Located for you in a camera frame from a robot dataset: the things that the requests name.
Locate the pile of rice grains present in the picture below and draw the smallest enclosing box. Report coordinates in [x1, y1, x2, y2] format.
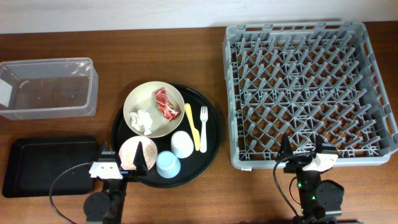
[122, 144, 157, 170]

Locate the round black serving tray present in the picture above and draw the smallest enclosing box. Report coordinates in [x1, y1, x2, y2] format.
[111, 84, 222, 188]

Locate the red snack wrapper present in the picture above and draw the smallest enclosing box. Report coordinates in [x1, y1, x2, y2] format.
[154, 87, 181, 121]

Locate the large beige bowl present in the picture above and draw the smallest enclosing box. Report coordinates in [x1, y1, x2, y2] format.
[123, 81, 185, 138]

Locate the yellow plastic knife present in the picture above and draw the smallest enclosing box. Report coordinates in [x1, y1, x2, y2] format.
[185, 103, 200, 151]

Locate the light blue plastic cup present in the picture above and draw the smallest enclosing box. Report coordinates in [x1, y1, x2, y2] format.
[156, 151, 181, 179]

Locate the white plastic fork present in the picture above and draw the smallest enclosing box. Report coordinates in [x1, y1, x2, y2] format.
[200, 106, 208, 153]

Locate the clear plastic waste bin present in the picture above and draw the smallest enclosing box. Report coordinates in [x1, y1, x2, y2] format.
[1, 57, 99, 120]

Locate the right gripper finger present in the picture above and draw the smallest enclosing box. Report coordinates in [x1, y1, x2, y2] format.
[275, 133, 293, 162]
[314, 134, 336, 153]

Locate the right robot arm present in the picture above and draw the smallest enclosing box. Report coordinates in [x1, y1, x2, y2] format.
[273, 134, 345, 223]

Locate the white napkin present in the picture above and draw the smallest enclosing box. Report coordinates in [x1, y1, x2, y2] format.
[129, 110, 153, 136]

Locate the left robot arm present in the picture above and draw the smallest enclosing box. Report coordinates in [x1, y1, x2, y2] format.
[83, 141, 149, 224]

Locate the grey plastic dishwasher rack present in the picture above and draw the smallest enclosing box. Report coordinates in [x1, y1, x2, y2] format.
[223, 21, 397, 170]

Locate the small pink bowl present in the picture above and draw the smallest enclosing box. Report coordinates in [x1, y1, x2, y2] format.
[119, 136, 158, 170]

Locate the white plastic cup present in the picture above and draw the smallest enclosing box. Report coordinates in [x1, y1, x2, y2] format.
[171, 131, 194, 159]

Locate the black rectangular tray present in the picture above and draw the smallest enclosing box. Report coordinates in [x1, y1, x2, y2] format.
[2, 136, 98, 198]

